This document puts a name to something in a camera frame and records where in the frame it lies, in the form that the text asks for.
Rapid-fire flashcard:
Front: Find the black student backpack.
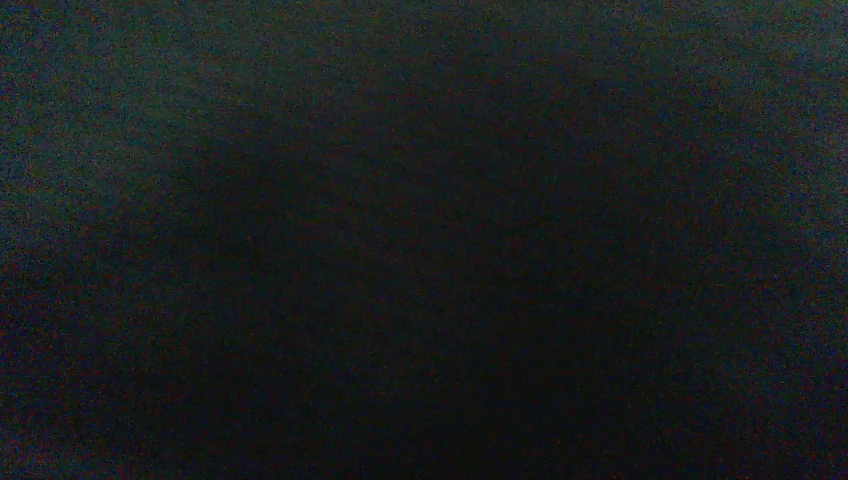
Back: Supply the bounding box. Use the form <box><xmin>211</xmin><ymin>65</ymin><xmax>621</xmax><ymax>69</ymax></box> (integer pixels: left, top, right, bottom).
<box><xmin>1</xmin><ymin>1</ymin><xmax>847</xmax><ymax>479</ymax></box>

